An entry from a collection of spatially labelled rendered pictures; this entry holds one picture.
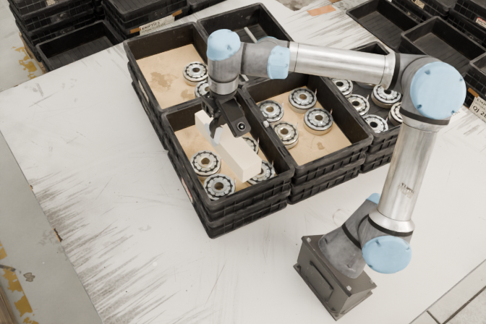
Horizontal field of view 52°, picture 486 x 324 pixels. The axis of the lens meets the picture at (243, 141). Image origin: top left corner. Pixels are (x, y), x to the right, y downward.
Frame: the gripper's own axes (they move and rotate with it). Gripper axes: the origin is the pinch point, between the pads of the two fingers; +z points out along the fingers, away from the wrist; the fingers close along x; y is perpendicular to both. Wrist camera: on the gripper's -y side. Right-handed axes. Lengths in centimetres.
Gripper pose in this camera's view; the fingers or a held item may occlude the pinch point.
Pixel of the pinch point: (227, 139)
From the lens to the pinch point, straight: 140.5
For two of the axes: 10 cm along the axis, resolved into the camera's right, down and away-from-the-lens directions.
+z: -0.3, 6.1, 7.9
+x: -8.1, 4.4, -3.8
